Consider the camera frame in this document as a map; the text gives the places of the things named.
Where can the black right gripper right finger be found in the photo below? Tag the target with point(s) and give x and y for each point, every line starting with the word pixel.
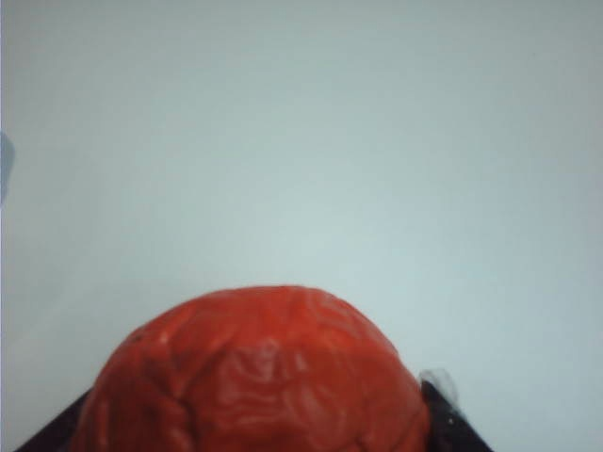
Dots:
pixel 450 424

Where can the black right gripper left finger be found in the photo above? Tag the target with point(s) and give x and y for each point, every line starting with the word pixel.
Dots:
pixel 61 428

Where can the wrinkled orange fruit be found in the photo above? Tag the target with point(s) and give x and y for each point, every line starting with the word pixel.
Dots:
pixel 264 376

